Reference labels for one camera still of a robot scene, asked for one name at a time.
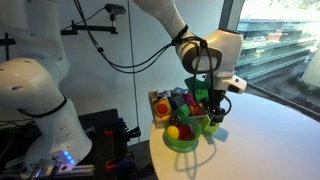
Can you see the black camera on boom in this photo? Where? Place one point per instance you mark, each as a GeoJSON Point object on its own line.
{"type": "Point", "coordinates": [115, 9]}

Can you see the bright red toy fruit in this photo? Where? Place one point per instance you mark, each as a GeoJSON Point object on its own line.
{"type": "Point", "coordinates": [186, 132]}

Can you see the dark window frame post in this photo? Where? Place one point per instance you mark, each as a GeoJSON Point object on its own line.
{"type": "Point", "coordinates": [230, 15]}

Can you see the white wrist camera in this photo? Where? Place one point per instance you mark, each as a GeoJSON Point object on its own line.
{"type": "Point", "coordinates": [235, 84]}

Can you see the dark red toy fruit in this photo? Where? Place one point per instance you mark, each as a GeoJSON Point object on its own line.
{"type": "Point", "coordinates": [174, 120]}

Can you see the black equipment cart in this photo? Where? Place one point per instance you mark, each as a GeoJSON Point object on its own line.
{"type": "Point", "coordinates": [100, 146]}

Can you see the blue block yellow numeral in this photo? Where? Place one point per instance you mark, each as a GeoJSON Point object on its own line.
{"type": "Point", "coordinates": [179, 90]}

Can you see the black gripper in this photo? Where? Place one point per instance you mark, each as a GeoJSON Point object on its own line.
{"type": "Point", "coordinates": [216, 101]}

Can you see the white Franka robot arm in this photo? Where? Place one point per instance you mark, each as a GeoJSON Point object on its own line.
{"type": "Point", "coordinates": [33, 80]}

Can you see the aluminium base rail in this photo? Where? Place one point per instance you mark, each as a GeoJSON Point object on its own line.
{"type": "Point", "coordinates": [80, 170]}

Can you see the yellow-green toy block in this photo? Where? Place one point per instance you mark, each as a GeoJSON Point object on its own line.
{"type": "Point", "coordinates": [209, 128]}

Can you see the orange toy ball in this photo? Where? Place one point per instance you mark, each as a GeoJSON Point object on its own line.
{"type": "Point", "coordinates": [197, 110]}

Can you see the dark window railing bar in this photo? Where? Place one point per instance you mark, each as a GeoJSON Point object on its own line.
{"type": "Point", "coordinates": [286, 101]}

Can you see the magenta toy block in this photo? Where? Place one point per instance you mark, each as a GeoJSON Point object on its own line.
{"type": "Point", "coordinates": [189, 99]}

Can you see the wooden tray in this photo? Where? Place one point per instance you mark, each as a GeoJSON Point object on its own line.
{"type": "Point", "coordinates": [156, 121]}

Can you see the yellow toy lemon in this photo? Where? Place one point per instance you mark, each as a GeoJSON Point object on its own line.
{"type": "Point", "coordinates": [172, 132]}

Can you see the green plastic bowl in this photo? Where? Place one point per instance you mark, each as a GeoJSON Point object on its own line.
{"type": "Point", "coordinates": [181, 143]}

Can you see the white block black drawing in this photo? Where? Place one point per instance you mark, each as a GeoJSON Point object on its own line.
{"type": "Point", "coordinates": [164, 94]}

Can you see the green printed camera mount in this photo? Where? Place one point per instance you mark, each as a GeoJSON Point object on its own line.
{"type": "Point", "coordinates": [196, 87]}

